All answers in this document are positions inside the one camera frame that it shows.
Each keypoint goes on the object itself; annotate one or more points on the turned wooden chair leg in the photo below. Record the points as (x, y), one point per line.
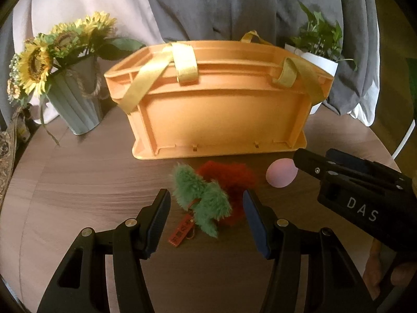
(374, 264)

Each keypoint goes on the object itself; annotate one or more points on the orange plastic basket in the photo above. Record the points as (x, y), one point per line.
(221, 120)

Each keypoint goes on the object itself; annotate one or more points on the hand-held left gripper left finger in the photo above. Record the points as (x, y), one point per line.
(159, 225)

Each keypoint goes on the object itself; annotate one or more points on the green leafy plant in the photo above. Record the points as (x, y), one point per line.
(321, 32)

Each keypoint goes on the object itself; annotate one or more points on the pink egg-shaped sponge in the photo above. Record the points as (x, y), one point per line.
(280, 174)

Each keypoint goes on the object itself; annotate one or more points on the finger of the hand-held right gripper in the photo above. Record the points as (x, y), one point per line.
(309, 163)
(352, 158)

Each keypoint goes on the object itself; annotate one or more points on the red and green plush toy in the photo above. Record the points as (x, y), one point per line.
(234, 182)

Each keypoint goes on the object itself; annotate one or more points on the white plant pot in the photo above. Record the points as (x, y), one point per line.
(321, 60)

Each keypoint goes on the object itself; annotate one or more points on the grey curtain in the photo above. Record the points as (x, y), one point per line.
(228, 6)

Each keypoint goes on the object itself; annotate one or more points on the person's right hand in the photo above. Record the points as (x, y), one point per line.
(403, 274)

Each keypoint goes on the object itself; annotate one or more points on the white curved pole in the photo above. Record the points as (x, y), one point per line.
(405, 137)

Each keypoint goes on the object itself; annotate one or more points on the white sheer curtain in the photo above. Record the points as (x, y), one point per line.
(368, 104)

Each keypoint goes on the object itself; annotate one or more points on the brown patterned fabric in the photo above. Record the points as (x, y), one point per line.
(8, 156)

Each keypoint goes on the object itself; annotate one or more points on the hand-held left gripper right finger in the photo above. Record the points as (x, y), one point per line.
(257, 225)

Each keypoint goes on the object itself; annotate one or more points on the artificial sunflower bouquet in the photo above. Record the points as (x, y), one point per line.
(34, 65)

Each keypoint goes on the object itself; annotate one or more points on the grey-green pleated vase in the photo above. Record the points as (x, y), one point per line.
(75, 104)

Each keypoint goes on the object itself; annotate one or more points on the pale pink curtain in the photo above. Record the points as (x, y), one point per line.
(81, 0)

